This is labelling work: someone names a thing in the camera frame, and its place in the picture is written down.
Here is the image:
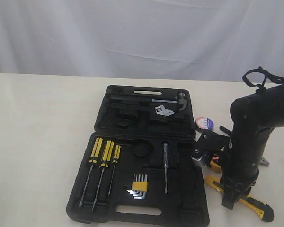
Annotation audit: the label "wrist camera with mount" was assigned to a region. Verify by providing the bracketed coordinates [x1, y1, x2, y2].
[191, 131, 230, 167]

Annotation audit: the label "hex key set yellow holder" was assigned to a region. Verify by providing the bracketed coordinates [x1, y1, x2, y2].
[127, 174, 148, 200]

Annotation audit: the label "middle yellow black screwdriver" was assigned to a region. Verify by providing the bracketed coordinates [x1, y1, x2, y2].
[92, 140, 114, 211]

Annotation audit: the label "large yellow black screwdriver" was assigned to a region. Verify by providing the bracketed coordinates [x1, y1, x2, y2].
[79, 137, 103, 208]

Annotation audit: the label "clear handle tester screwdriver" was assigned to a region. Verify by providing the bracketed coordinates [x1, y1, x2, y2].
[163, 143, 169, 194]

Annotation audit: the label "claw hammer black handle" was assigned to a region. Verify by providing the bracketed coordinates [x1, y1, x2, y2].
[110, 93, 187, 111]

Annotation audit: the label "silver adjustable wrench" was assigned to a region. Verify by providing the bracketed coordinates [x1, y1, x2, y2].
[110, 103, 175, 122]

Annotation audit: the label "white backdrop cloth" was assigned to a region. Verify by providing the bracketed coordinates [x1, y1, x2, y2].
[0, 0, 284, 81]

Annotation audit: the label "black yellow combination pliers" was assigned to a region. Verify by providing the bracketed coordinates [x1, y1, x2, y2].
[219, 126, 270, 167]

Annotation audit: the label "black plastic tool case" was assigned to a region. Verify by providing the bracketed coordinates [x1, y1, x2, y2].
[66, 85, 210, 227]

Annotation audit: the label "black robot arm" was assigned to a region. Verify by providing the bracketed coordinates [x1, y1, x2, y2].
[222, 84, 284, 210]

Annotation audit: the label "black electrical tape roll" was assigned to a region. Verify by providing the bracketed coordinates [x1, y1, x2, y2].
[195, 117, 214, 133]

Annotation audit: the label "yellow black utility knife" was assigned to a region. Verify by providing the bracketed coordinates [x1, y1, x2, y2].
[204, 175, 275, 222]

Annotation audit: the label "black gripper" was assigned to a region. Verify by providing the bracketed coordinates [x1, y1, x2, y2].
[219, 151, 259, 210]

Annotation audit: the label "small yellow black screwdriver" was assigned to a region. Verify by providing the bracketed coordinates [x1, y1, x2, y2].
[108, 145, 121, 196]

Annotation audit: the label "yellow tape measure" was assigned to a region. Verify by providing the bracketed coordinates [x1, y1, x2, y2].
[205, 155, 222, 174]

